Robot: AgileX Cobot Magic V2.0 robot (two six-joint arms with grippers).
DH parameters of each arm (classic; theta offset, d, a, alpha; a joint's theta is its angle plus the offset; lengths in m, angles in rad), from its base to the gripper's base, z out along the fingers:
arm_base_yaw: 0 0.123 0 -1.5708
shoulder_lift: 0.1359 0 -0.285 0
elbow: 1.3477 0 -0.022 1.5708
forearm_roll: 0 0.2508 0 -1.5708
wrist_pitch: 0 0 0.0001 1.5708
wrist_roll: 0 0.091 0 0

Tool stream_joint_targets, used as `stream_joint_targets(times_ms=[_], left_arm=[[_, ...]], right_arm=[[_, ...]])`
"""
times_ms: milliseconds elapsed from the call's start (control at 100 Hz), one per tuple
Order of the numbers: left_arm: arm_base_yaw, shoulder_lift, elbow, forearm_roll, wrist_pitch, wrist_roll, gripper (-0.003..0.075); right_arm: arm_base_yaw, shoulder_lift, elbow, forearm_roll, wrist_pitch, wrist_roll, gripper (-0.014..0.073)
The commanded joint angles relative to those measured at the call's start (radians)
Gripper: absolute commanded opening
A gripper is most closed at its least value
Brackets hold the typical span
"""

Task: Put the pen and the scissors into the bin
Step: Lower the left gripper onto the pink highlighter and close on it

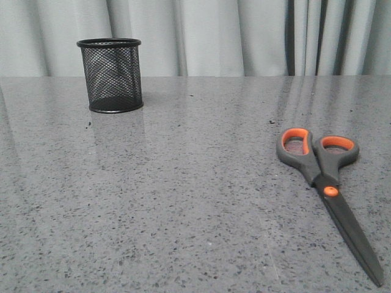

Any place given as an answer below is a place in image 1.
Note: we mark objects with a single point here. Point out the light grey curtain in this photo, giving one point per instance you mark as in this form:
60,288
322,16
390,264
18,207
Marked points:
202,38

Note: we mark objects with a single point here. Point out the grey orange handled scissors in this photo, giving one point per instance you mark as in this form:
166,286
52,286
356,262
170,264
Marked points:
319,162

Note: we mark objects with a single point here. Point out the black mesh pen holder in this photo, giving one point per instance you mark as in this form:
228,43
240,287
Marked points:
112,73

